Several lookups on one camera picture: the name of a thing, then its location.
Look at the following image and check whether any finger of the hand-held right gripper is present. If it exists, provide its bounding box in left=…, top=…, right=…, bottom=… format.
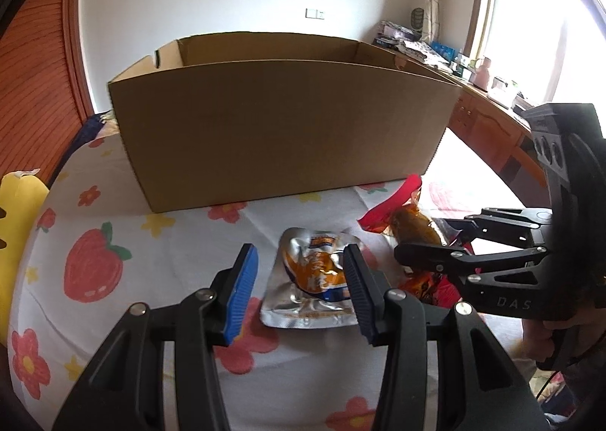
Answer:
left=394, top=242, right=552, bottom=288
left=433, top=208, right=554, bottom=243

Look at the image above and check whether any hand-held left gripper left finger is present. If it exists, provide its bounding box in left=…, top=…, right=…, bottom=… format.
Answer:
left=50, top=243, right=259, bottom=431

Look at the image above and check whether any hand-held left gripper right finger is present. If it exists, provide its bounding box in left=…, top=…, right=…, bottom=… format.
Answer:
left=343, top=244, right=545, bottom=431

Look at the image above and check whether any red topped clear snack packet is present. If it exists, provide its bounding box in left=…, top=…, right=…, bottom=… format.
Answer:
left=357, top=174, right=446, bottom=253

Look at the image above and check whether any silver orange foil packet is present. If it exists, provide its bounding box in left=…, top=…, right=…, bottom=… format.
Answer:
left=259, top=227, right=365, bottom=328

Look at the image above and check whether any brown cardboard box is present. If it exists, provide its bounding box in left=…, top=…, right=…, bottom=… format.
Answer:
left=108, top=32, right=464, bottom=214

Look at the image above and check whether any person's right hand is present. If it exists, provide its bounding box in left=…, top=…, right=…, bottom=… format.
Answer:
left=522, top=317, right=557, bottom=363

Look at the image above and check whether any floral strawberry bed sheet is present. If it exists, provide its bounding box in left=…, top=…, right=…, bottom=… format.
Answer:
left=7, top=128, right=540, bottom=431

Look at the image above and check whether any wooden cabinet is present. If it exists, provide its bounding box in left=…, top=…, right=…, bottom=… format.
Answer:
left=447, top=81, right=550, bottom=195

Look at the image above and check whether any pink bottle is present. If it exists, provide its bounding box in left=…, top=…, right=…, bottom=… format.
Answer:
left=473, top=57, right=494, bottom=92

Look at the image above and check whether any stack of papers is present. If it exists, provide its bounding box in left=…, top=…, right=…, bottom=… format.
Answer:
left=372, top=20, right=458, bottom=68

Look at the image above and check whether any bright window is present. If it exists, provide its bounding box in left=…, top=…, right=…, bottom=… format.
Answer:
left=466, top=0, right=606, bottom=105

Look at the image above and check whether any dark blue blanket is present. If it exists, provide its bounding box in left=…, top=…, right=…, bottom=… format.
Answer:
left=47, top=111, right=114, bottom=186

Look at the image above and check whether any wooden wardrobe door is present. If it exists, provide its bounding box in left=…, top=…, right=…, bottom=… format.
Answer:
left=0, top=0, right=102, bottom=186

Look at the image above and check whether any black cable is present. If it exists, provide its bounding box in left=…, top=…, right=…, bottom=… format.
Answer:
left=534, top=354, right=584, bottom=400

